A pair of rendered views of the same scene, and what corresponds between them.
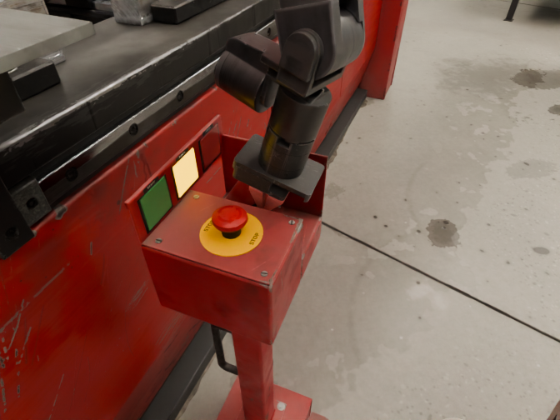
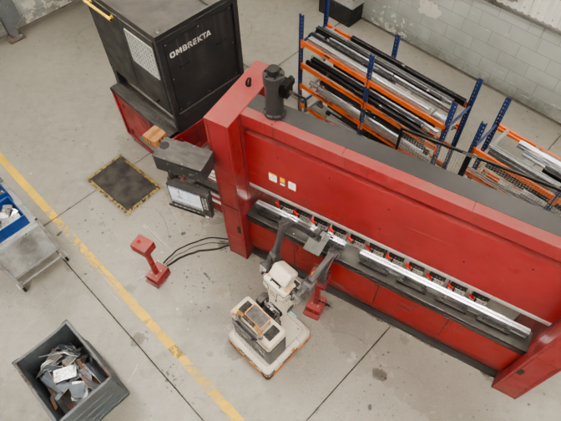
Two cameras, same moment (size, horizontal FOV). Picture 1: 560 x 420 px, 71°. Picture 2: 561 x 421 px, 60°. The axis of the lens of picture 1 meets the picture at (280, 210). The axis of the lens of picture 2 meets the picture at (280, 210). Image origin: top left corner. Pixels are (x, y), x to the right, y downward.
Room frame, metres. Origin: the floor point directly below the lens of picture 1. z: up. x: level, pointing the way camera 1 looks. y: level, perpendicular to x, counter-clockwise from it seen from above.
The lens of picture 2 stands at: (0.32, -2.21, 5.28)
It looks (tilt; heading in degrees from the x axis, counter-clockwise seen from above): 56 degrees down; 98
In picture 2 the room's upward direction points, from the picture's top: 2 degrees counter-clockwise
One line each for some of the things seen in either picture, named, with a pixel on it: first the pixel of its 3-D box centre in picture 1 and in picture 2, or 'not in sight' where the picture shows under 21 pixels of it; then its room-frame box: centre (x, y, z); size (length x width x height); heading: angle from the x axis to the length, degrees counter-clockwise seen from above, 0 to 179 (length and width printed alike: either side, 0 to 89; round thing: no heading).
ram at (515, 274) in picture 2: not in sight; (394, 223); (0.96, 0.19, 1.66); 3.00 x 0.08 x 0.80; 157
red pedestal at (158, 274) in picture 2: not in sight; (150, 260); (-1.54, 0.20, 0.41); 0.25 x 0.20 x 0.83; 67
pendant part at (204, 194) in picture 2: not in sight; (192, 196); (-0.94, 0.43, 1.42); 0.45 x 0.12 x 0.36; 165
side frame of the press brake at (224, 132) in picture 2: not in sight; (250, 173); (-0.46, 0.99, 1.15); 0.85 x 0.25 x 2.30; 67
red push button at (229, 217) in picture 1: (230, 225); not in sight; (0.32, 0.06, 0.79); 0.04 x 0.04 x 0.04
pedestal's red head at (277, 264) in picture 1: (242, 222); (319, 276); (0.36, 0.05, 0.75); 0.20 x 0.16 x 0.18; 159
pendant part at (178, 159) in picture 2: not in sight; (189, 181); (-0.96, 0.53, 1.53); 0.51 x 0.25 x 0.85; 165
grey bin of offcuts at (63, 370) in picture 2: not in sight; (75, 379); (-1.94, -1.16, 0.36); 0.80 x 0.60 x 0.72; 142
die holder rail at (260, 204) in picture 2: not in sight; (277, 213); (-0.14, 0.66, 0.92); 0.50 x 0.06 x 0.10; 157
